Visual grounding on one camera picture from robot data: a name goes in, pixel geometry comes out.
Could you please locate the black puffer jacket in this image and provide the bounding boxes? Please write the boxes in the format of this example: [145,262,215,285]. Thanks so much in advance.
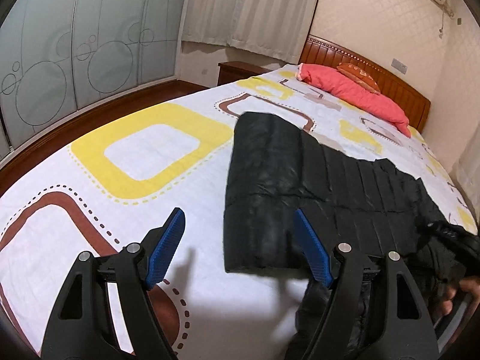
[224,112,479,359]

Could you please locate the person's right hand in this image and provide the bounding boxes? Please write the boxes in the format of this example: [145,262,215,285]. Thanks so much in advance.
[437,276,480,319]

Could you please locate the white side curtain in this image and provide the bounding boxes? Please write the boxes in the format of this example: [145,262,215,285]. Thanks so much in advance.
[452,125,480,221]

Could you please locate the white patterned bed sheet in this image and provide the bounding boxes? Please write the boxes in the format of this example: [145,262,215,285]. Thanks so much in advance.
[1,65,476,359]

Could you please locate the orange patterned cushion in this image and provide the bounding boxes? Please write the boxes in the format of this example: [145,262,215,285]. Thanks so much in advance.
[337,63,380,94]

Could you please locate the pink pillow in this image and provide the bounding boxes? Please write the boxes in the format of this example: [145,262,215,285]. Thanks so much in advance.
[296,63,411,138]

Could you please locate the wooden headboard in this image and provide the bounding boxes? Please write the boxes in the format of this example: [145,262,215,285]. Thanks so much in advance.
[298,35,431,133]

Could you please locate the frosted glass wardrobe doors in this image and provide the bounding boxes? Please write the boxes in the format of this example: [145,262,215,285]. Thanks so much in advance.
[1,0,184,155]

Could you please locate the wooden nightstand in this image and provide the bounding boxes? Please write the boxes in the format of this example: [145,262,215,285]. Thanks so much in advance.
[217,61,270,86]

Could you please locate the white window curtain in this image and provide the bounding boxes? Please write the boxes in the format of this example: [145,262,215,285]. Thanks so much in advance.
[182,0,318,63]

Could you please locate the grey wall switch panel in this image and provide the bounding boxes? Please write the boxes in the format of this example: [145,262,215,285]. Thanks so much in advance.
[391,58,408,75]

